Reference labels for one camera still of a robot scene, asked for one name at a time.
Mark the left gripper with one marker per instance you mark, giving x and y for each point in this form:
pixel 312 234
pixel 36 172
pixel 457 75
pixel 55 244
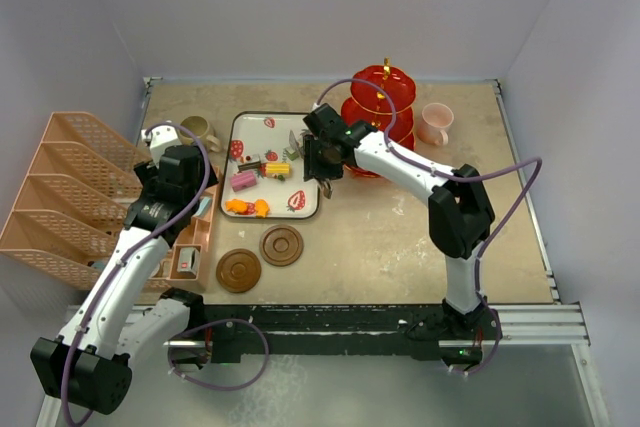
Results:
pixel 148 173

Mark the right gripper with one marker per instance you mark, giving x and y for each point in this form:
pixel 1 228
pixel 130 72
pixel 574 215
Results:
pixel 312 167

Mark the green cake slice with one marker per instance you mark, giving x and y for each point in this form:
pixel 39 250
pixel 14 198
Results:
pixel 290 154

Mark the metal tongs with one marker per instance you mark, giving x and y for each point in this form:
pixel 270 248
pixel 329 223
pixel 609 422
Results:
pixel 300 147

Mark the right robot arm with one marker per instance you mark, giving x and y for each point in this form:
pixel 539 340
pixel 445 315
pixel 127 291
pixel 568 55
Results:
pixel 460 214

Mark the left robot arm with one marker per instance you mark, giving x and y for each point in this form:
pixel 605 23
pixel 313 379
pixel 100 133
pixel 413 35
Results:
pixel 90 363

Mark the beige ceramic mug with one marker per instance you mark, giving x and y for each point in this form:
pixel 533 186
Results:
pixel 204 131

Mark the yellow cake slice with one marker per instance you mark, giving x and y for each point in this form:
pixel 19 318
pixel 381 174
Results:
pixel 277 170

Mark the red three-tier cake stand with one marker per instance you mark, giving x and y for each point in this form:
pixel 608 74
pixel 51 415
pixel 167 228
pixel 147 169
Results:
pixel 367 104

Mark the pink cake slice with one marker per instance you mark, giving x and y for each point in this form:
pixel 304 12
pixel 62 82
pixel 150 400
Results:
pixel 243 180

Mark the orange fish cake left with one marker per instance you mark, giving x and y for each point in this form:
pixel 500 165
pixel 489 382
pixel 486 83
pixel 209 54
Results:
pixel 236 206

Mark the orange fish cake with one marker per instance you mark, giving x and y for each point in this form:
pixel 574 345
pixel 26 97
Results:
pixel 236 206
pixel 260 208

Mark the white strawberry tray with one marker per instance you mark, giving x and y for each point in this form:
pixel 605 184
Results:
pixel 267 134

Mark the chocolate cake slice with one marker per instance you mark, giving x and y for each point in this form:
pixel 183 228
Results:
pixel 249 162

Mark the small grey box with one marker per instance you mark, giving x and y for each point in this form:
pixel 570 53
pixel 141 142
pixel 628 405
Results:
pixel 188 260

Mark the orange fish cake right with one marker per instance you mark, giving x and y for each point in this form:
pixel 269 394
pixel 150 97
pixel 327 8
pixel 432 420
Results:
pixel 260 208

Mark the pink desk organizer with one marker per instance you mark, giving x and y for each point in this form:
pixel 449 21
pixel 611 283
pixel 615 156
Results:
pixel 72 203

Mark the brown wooden coaster right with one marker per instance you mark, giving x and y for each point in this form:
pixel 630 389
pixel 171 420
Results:
pixel 281 245

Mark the brown wooden coaster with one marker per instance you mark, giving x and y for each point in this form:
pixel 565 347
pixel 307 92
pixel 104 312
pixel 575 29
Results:
pixel 281 245
pixel 238 271

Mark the pink mug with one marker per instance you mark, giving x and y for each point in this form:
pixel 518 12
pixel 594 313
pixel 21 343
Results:
pixel 434 124

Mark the brown wooden coaster left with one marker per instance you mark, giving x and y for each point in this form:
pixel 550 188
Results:
pixel 238 271

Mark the black base frame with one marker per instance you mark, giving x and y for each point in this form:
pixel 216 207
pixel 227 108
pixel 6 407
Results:
pixel 422 332

